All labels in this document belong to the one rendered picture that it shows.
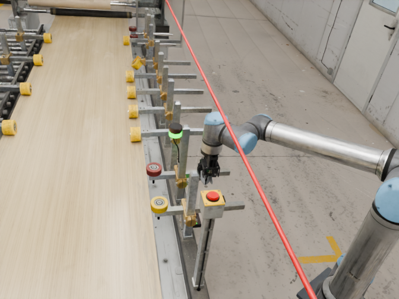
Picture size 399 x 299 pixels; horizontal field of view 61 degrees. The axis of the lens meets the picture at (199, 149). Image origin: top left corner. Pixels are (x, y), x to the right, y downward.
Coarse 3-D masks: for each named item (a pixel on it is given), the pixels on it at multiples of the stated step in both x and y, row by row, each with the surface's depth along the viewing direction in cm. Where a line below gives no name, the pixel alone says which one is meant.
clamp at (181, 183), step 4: (176, 168) 178; (176, 172) 176; (176, 176) 173; (176, 180) 173; (180, 180) 171; (184, 180) 172; (176, 184) 172; (180, 184) 171; (184, 184) 172; (180, 188) 173
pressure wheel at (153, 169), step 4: (148, 164) 173; (152, 164) 174; (156, 164) 174; (148, 168) 170; (152, 168) 171; (156, 168) 171; (160, 168) 171; (148, 172) 170; (152, 172) 169; (156, 172) 169; (160, 172) 172; (152, 176) 170; (156, 176) 171
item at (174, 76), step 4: (136, 76) 245; (140, 76) 245; (144, 76) 246; (148, 76) 247; (152, 76) 248; (168, 76) 250; (172, 76) 251; (176, 76) 252; (180, 76) 252; (184, 76) 253; (188, 76) 254; (192, 76) 254; (196, 76) 255
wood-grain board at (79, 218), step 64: (64, 64) 260; (128, 64) 272; (64, 128) 192; (128, 128) 199; (0, 192) 148; (64, 192) 152; (128, 192) 156; (0, 256) 123; (64, 256) 126; (128, 256) 129
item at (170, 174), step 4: (220, 168) 184; (224, 168) 184; (228, 168) 184; (164, 172) 176; (168, 172) 177; (172, 172) 177; (188, 172) 178; (220, 172) 182; (224, 172) 182; (228, 172) 183; (160, 176) 175; (164, 176) 175; (168, 176) 176; (172, 176) 176; (188, 176) 179
